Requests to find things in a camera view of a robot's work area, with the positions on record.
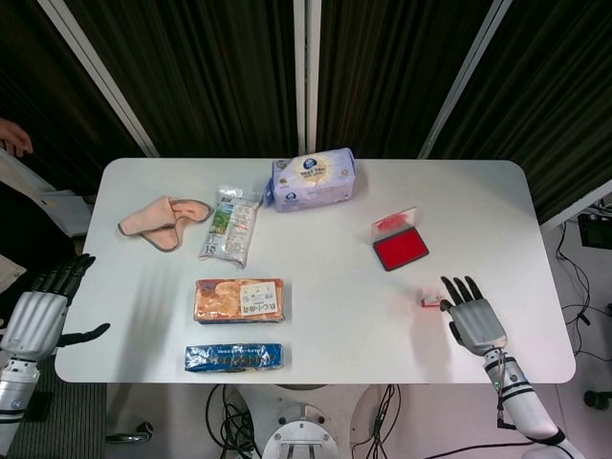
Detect blue Oreo cookie package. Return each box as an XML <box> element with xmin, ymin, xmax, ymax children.
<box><xmin>184</xmin><ymin>342</ymin><xmax>284</xmax><ymax>374</ymax></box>

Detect pink cloth grey trim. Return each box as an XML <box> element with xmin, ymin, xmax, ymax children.
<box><xmin>117</xmin><ymin>194</ymin><xmax>214</xmax><ymax>253</ymax></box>

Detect black pleated curtain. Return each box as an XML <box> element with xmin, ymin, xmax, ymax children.
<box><xmin>317</xmin><ymin>0</ymin><xmax>498</xmax><ymax>160</ymax></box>
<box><xmin>427</xmin><ymin>0</ymin><xmax>612</xmax><ymax>224</ymax></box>
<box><xmin>66</xmin><ymin>0</ymin><xmax>307</xmax><ymax>160</ymax></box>
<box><xmin>0</xmin><ymin>0</ymin><xmax>147</xmax><ymax>197</ymax></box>

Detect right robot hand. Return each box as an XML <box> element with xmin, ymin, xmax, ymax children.
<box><xmin>439</xmin><ymin>274</ymin><xmax>509</xmax><ymax>358</ymax></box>

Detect grey ribbed floor mat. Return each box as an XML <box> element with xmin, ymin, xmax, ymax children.
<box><xmin>7</xmin><ymin>356</ymin><xmax>110</xmax><ymax>459</ymax></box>

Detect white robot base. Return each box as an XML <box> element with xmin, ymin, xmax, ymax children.
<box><xmin>224</xmin><ymin>382</ymin><xmax>403</xmax><ymax>459</ymax></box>

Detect lavender tissue pack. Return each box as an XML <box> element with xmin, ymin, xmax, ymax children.
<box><xmin>264</xmin><ymin>146</ymin><xmax>359</xmax><ymax>214</ymax></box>

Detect white paper sheet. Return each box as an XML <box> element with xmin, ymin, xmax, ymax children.
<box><xmin>0</xmin><ymin>145</ymin><xmax>63</xmax><ymax>208</ymax></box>

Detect black phone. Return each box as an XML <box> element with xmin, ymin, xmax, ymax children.
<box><xmin>27</xmin><ymin>390</ymin><xmax>55</xmax><ymax>423</ymax></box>

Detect red ink pad case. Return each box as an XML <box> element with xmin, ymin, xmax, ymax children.
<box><xmin>369</xmin><ymin>206</ymin><xmax>429</xmax><ymax>273</ymax></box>

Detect black cables under table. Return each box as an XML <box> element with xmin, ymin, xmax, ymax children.
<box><xmin>204</xmin><ymin>383</ymin><xmax>262</xmax><ymax>459</ymax></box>

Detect black floor cables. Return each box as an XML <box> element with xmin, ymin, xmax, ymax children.
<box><xmin>557</xmin><ymin>222</ymin><xmax>612</xmax><ymax>358</ymax></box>

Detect black caster wheel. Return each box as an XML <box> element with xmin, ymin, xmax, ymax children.
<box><xmin>583</xmin><ymin>389</ymin><xmax>612</xmax><ymax>411</ymax></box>

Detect bystander bare hand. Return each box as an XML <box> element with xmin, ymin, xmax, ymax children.
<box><xmin>0</xmin><ymin>118</ymin><xmax>34</xmax><ymax>157</ymax></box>

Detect chrome chair leg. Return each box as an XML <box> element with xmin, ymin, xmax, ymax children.
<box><xmin>105</xmin><ymin>420</ymin><xmax>155</xmax><ymax>445</ymax></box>

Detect white frame post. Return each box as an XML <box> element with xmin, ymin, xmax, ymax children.
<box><xmin>539</xmin><ymin>179</ymin><xmax>612</xmax><ymax>234</ymax></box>
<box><xmin>294</xmin><ymin>0</ymin><xmax>322</xmax><ymax>160</ymax></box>
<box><xmin>37</xmin><ymin>0</ymin><xmax>160</xmax><ymax>158</ymax></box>
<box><xmin>417</xmin><ymin>0</ymin><xmax>514</xmax><ymax>160</ymax></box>

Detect small red stamp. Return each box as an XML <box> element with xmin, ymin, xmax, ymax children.
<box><xmin>420</xmin><ymin>285</ymin><xmax>444</xmax><ymax>310</ymax></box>

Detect person in black clothing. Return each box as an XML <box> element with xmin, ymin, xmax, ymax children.
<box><xmin>0</xmin><ymin>179</ymin><xmax>77</xmax><ymax>331</ymax></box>

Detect orange cookie box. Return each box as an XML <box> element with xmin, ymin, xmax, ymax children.
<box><xmin>193</xmin><ymin>277</ymin><xmax>287</xmax><ymax>326</ymax></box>

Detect black electronic box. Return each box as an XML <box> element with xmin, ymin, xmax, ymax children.
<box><xmin>578</xmin><ymin>212</ymin><xmax>612</xmax><ymax>250</ymax></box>

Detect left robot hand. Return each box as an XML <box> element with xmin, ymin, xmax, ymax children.
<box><xmin>0</xmin><ymin>252</ymin><xmax>112</xmax><ymax>362</ymax></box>

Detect white green snack bag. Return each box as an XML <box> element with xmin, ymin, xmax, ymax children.
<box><xmin>198</xmin><ymin>185</ymin><xmax>264</xmax><ymax>268</ymax></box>

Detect grey cardboard box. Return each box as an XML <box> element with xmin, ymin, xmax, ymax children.
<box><xmin>40</xmin><ymin>188</ymin><xmax>96</xmax><ymax>238</ymax></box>

